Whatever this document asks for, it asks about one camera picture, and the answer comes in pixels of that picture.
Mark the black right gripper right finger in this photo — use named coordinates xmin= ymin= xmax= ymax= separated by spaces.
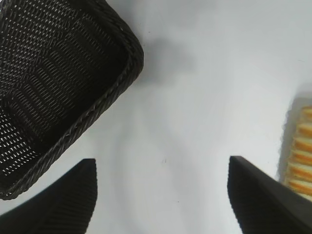
xmin=227 ymin=156 xmax=312 ymax=234

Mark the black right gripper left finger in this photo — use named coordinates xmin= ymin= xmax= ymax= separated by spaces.
xmin=0 ymin=158 xmax=98 ymax=234

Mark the long sliced bread loaf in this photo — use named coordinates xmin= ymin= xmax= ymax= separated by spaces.
xmin=277 ymin=96 xmax=312 ymax=198

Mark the dark brown woven basket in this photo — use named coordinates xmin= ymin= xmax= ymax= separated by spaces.
xmin=0 ymin=0 xmax=144 ymax=201

